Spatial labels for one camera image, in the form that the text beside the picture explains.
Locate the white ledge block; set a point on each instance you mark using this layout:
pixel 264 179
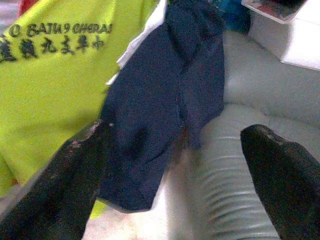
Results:
pixel 300 42

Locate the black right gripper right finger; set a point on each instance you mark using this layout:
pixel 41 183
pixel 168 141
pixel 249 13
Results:
pixel 287 187

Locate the blue fabric item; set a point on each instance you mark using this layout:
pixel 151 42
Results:
pixel 235 15

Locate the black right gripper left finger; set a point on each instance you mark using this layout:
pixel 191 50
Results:
pixel 57 190

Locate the white cloth garment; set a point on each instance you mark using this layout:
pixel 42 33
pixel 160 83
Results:
pixel 150 22

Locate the grey-green leather sofa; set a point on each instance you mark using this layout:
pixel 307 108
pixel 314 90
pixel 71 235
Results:
pixel 262 87

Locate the printed paper card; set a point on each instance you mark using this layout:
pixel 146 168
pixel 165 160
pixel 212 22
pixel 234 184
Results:
pixel 275 10

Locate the navy blue garment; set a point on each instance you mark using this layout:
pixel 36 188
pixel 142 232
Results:
pixel 155 100

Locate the lime green printed shirt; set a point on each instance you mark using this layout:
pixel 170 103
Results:
pixel 50 87

